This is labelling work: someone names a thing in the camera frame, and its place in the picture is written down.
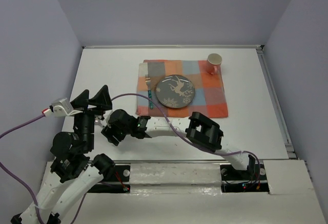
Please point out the orange grey checkered cloth napkin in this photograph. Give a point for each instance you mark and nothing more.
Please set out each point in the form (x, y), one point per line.
(209, 97)

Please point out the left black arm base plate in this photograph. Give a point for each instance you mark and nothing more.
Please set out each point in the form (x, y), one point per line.
(117, 183)

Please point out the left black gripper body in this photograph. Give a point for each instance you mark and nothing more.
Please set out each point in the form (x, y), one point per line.
(85, 122)

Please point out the red white paper cup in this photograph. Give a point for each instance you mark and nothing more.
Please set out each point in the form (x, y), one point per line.
(213, 63)

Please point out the spoon with teal handle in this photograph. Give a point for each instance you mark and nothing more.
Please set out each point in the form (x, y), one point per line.
(97, 122)

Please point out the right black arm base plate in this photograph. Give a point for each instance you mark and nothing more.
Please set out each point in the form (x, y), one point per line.
(233, 181)

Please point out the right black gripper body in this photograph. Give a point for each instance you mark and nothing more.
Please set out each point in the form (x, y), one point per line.
(126, 129)

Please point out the fork with teal handle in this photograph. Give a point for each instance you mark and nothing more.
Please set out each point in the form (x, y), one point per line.
(148, 83)

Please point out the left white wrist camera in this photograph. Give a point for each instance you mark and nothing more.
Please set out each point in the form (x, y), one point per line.
(60, 108)

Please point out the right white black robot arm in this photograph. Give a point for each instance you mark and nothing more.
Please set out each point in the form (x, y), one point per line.
(197, 130)

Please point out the aluminium table edge rail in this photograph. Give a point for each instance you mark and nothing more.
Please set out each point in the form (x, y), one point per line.
(176, 47)

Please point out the dark round deer plate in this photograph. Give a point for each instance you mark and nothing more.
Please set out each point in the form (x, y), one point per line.
(175, 91)

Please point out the white front cover panel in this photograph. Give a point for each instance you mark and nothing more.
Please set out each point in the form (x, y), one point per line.
(192, 193)

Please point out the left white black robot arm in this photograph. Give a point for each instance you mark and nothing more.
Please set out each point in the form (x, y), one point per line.
(72, 173)

